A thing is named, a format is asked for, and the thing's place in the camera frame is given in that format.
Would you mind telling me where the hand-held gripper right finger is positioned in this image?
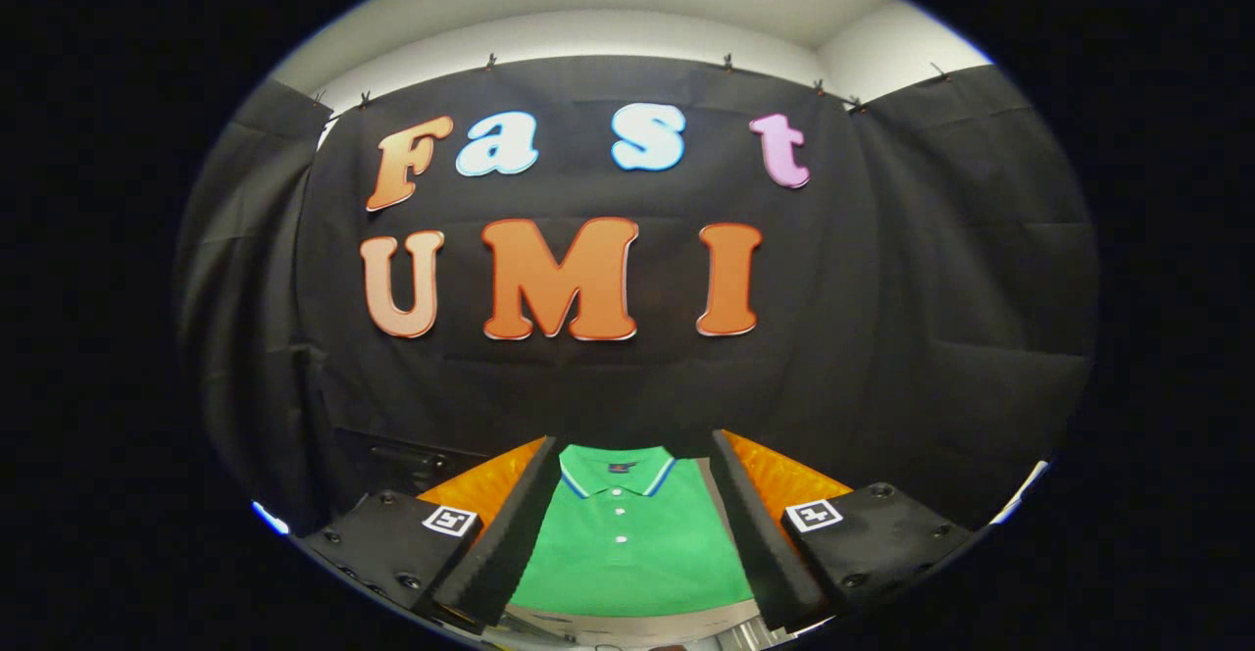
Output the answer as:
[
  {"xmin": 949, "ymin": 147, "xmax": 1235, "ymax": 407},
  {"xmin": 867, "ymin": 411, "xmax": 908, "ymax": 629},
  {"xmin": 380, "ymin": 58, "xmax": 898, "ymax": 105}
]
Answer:
[{"xmin": 711, "ymin": 428, "xmax": 979, "ymax": 634}]

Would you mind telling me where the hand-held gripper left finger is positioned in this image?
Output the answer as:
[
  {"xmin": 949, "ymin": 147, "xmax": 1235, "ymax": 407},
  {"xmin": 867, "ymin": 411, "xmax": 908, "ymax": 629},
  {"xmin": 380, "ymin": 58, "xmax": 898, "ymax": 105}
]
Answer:
[{"xmin": 292, "ymin": 435, "xmax": 565, "ymax": 632}]

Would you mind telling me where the green polo shirt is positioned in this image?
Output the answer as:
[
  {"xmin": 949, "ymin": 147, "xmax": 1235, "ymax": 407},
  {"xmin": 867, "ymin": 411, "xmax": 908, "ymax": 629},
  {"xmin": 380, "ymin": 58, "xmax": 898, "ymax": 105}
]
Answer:
[{"xmin": 510, "ymin": 443, "xmax": 756, "ymax": 619}]

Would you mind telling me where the dark grey washing machine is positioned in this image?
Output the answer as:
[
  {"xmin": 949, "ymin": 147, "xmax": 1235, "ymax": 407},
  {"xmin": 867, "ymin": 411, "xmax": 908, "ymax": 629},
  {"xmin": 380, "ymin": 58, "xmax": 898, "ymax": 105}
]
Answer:
[{"xmin": 328, "ymin": 424, "xmax": 496, "ymax": 510}]

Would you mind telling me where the row of small backdrop clips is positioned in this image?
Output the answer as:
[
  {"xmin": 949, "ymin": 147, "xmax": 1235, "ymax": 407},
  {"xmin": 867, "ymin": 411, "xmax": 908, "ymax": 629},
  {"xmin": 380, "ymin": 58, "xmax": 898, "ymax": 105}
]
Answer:
[{"xmin": 312, "ymin": 53, "xmax": 950, "ymax": 111}]

